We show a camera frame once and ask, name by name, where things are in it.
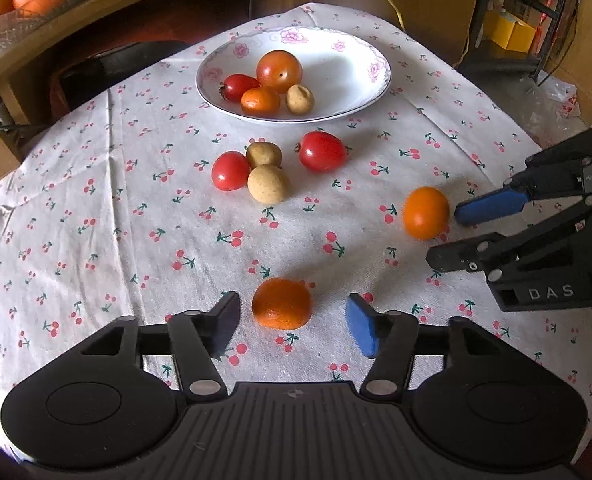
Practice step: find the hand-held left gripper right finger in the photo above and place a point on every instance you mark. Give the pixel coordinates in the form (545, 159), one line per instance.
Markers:
(363, 327)

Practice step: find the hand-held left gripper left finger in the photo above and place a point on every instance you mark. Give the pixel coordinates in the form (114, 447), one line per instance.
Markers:
(228, 320)

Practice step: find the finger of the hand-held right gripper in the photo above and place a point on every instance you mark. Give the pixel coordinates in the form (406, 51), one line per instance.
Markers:
(476, 255)
(491, 206)

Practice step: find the dimpled tangerine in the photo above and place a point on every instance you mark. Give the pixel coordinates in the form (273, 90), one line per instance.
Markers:
(260, 100)
(282, 303)

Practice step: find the smooth orange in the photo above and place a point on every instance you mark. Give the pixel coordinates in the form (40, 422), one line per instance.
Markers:
(425, 212)

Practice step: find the small tan potato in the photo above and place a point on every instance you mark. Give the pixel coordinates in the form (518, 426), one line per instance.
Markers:
(264, 154)
(300, 98)
(268, 183)

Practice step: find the small red tomato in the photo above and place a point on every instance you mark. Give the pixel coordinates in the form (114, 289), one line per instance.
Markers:
(230, 170)
(238, 86)

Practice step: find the white floral bowl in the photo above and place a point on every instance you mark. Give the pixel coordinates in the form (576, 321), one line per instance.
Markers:
(341, 75)

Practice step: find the clear plastic bag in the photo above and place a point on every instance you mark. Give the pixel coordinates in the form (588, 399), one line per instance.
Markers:
(563, 100)

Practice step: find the cherry print tablecloth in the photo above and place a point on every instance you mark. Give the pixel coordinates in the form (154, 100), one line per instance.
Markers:
(125, 240)

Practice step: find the yellow box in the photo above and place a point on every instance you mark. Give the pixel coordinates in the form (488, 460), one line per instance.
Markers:
(513, 32)

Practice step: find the black shelf rack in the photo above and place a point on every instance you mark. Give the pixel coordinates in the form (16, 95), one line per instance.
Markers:
(480, 20)

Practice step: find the wooden television cabinet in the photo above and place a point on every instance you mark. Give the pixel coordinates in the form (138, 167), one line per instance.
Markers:
(426, 5)

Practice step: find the dark bulky object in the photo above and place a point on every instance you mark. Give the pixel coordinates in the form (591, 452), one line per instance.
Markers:
(125, 70)

